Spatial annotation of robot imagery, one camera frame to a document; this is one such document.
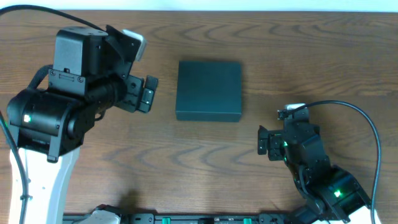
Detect dark green box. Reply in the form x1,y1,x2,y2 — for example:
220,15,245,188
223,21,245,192
175,60,243,122

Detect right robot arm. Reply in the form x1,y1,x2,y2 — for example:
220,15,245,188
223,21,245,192
257,103,379,223

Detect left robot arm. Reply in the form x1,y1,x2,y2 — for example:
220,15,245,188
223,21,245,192
5,26,158,223

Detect right black cable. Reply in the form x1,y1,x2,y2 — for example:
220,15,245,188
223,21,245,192
287,100,382,224

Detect black cable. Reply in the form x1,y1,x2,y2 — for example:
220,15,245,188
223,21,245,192
0,4,105,224
287,100,382,224

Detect left black cable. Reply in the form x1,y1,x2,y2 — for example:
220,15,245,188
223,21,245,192
0,4,105,224

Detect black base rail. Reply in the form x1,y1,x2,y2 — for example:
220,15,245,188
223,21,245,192
62,212,299,224

